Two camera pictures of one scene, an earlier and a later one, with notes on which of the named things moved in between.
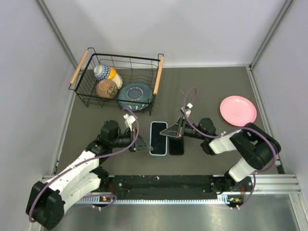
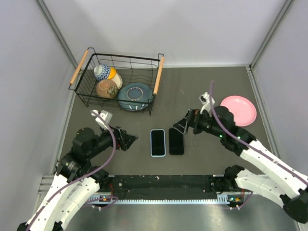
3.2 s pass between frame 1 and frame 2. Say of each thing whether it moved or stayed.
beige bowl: stayed
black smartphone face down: moved
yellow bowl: stayed
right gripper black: moved
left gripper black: moved
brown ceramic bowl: stayed
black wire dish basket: stayed
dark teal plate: stayed
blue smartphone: stayed
